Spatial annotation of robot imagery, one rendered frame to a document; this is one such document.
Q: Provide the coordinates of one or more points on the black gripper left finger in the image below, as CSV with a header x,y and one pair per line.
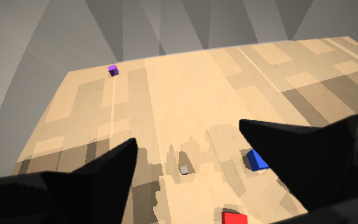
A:
x,y
95,193

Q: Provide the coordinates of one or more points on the white cube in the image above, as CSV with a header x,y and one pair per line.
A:
x,y
184,170

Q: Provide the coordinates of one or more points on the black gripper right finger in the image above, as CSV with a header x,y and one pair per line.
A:
x,y
314,163

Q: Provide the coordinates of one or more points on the blue block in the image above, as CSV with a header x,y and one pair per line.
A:
x,y
256,162

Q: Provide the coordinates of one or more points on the small purple block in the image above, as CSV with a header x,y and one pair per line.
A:
x,y
113,70

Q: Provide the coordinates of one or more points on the red block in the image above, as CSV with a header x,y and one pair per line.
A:
x,y
234,218

